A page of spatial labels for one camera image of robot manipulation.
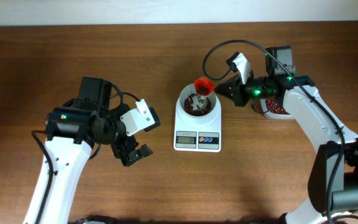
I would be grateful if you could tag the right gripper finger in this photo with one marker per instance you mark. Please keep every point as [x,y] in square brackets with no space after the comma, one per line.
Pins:
[229,84]
[225,93]

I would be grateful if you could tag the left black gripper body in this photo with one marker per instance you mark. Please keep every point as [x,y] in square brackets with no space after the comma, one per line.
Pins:
[123,142]

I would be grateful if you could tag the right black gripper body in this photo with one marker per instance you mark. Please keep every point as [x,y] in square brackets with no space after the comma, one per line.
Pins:
[239,91]

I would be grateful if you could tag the orange measuring scoop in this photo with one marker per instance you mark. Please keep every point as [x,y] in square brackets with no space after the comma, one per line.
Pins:
[203,86]

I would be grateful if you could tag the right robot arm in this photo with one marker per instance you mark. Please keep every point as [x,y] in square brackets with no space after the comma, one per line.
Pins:
[333,182]

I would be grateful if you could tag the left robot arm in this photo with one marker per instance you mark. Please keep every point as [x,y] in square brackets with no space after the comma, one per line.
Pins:
[74,133]

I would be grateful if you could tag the white digital kitchen scale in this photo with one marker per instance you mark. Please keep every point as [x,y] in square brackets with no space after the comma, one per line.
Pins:
[198,134]

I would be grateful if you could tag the clear plastic container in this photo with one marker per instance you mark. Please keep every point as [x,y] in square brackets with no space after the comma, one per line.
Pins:
[271,115]

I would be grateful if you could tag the white round bowl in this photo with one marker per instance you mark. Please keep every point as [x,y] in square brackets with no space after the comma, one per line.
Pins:
[189,90]

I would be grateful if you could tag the red beans in bowl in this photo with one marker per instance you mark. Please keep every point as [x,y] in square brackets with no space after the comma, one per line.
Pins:
[197,105]

